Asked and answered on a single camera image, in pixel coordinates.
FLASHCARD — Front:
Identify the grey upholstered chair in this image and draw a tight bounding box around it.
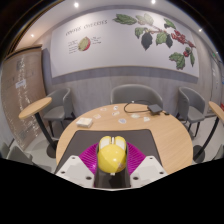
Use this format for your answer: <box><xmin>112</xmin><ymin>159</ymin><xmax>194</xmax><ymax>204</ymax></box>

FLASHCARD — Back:
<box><xmin>214</xmin><ymin>143</ymin><xmax>224</xmax><ymax>161</ymax></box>
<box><xmin>42</xmin><ymin>87</ymin><xmax>76</xmax><ymax>141</ymax></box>
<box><xmin>110</xmin><ymin>83</ymin><xmax>164</xmax><ymax>111</ymax></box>
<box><xmin>0</xmin><ymin>142</ymin><xmax>34</xmax><ymax>166</ymax></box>
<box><xmin>175</xmin><ymin>86</ymin><xmax>207</xmax><ymax>134</ymax></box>

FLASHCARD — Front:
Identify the white botanical wall mural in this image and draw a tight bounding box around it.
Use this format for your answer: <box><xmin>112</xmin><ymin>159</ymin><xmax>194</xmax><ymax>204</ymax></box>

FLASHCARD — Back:
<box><xmin>49</xmin><ymin>8</ymin><xmax>201</xmax><ymax>79</ymax></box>

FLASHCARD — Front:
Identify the black cable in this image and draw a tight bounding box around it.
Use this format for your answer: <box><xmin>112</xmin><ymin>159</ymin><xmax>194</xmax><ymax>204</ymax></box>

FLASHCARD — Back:
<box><xmin>123</xmin><ymin>99</ymin><xmax>151</xmax><ymax>115</ymax></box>

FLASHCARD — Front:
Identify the small white box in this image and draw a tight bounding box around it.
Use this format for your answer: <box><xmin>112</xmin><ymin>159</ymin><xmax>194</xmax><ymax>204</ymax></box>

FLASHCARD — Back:
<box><xmin>75</xmin><ymin>117</ymin><xmax>94</xmax><ymax>129</ymax></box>

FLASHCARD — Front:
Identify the black mouse pad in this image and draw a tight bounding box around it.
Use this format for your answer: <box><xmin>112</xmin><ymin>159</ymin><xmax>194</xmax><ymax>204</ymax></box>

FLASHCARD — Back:
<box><xmin>54</xmin><ymin>129</ymin><xmax>163</xmax><ymax>174</ymax></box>

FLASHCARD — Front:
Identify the wooden wall panel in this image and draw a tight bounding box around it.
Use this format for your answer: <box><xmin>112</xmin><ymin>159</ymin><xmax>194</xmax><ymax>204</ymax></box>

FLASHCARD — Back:
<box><xmin>0</xmin><ymin>46</ymin><xmax>48</xmax><ymax>151</ymax></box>

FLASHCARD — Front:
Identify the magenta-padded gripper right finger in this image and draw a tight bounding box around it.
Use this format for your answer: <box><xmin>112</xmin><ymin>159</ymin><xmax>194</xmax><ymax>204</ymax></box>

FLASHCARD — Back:
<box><xmin>112</xmin><ymin>142</ymin><xmax>168</xmax><ymax>188</ymax></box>

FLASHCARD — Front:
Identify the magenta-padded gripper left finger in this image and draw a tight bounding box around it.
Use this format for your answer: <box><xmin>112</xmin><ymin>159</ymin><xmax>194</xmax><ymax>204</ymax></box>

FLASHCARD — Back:
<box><xmin>54</xmin><ymin>142</ymin><xmax>113</xmax><ymax>188</ymax></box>

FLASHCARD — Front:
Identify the grey door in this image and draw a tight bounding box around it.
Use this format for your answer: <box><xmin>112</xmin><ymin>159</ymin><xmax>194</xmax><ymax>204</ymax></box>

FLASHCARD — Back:
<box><xmin>209</xmin><ymin>58</ymin><xmax>224</xmax><ymax>101</ymax></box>

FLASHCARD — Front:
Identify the round wooden side table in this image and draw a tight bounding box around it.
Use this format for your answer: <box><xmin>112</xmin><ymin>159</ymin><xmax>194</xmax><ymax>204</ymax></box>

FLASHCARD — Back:
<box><xmin>18</xmin><ymin>96</ymin><xmax>58</xmax><ymax>158</ymax></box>
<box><xmin>193</xmin><ymin>100</ymin><xmax>224</xmax><ymax>164</ymax></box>

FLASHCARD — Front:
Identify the black adapter box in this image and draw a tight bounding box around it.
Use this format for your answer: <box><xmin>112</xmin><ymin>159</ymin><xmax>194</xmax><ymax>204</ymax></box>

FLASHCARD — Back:
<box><xmin>147</xmin><ymin>103</ymin><xmax>163</xmax><ymax>115</ymax></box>

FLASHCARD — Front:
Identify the yellow computer mouse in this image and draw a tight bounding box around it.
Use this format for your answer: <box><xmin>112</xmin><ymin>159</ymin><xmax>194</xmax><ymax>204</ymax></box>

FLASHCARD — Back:
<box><xmin>96</xmin><ymin>134</ymin><xmax>128</xmax><ymax>175</ymax></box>

